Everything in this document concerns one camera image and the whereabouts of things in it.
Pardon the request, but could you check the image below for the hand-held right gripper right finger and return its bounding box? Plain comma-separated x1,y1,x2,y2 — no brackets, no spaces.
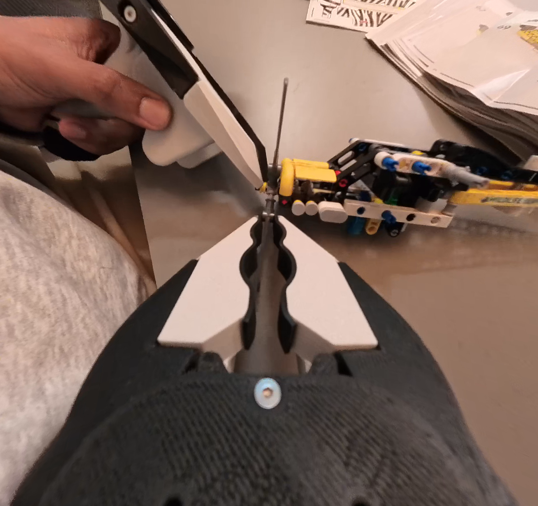
272,215,380,371

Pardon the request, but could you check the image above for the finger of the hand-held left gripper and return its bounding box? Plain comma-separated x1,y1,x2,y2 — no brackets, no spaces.
142,52,269,190
178,143,224,170

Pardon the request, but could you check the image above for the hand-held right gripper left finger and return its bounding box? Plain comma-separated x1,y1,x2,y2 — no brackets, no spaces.
157,215,265,371

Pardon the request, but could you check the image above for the grey lego rotor blade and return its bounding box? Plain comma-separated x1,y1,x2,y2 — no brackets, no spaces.
235,204,299,374
271,77,291,179

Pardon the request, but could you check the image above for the lego helicopter model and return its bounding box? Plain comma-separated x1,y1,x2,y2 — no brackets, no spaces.
258,138,538,238

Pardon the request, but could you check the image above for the person's left hand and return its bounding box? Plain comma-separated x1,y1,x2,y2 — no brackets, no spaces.
0,15,174,157

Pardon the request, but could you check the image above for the open instruction booklet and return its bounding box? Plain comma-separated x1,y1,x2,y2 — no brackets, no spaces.
365,0,538,160

